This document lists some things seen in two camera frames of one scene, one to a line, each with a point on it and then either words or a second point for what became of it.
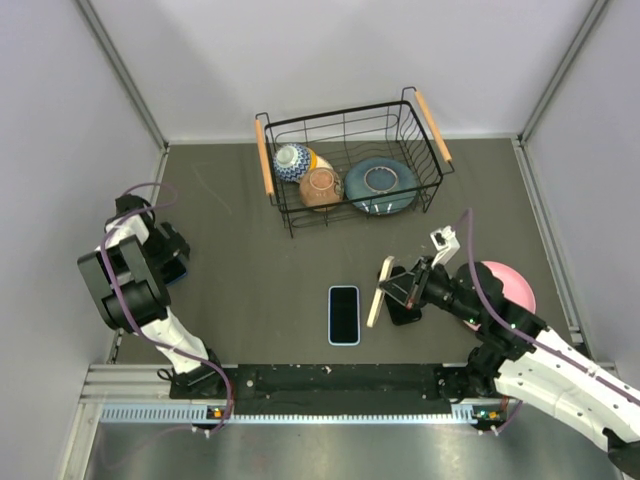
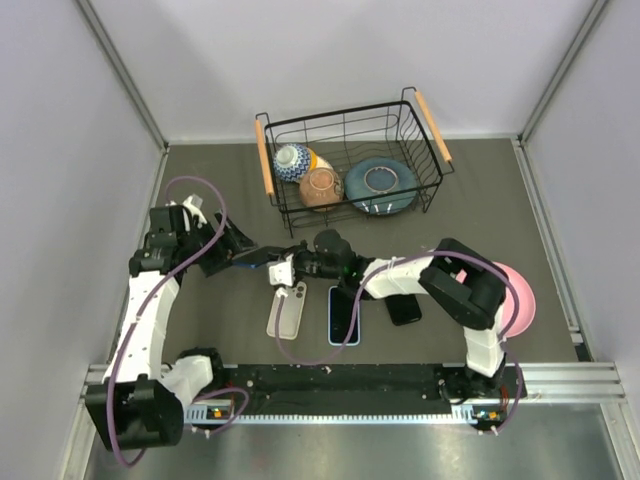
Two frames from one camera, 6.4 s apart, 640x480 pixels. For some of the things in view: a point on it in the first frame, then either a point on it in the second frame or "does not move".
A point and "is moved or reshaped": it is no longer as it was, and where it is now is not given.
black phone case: x=401 y=315 does not move
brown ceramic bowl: x=321 y=186 does not move
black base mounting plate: x=334 y=389 does not move
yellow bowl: x=317 y=161 does not move
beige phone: x=379 y=293 -> x=292 y=312
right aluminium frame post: x=584 y=31 does not move
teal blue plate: x=378 y=175 does not move
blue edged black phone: x=173 y=270 is moved or reshaped
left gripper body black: x=160 y=249 -> x=197 y=237
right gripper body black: x=439 y=289 -> x=310 y=263
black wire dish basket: x=379 y=161 does not move
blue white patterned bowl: x=291 y=160 does not move
